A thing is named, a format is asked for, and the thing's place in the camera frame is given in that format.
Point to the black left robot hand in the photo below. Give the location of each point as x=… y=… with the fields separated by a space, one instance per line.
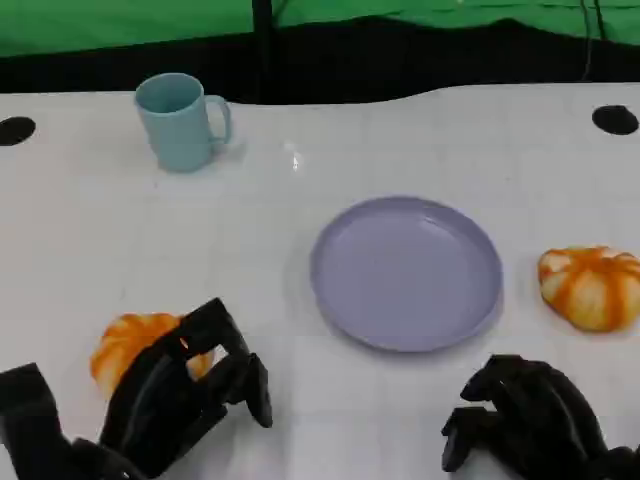
x=155 y=400

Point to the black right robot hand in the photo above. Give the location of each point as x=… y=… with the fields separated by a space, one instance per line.
x=545 y=420

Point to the orange white toy bread roll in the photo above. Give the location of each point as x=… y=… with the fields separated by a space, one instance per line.
x=125 y=335
x=592 y=290

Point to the lilac plate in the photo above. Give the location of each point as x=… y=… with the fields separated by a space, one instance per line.
x=405 y=275

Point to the pale green mug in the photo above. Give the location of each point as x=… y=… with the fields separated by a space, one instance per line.
x=175 y=135

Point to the black table grommet hole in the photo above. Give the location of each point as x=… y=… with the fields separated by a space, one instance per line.
x=615 y=119
x=15 y=131

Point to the green backdrop cloth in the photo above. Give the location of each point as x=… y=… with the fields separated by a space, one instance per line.
x=125 y=22

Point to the black backdrop cloth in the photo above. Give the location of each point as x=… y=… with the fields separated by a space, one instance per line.
x=400 y=60

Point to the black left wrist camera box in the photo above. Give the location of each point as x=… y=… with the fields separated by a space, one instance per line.
x=27 y=405

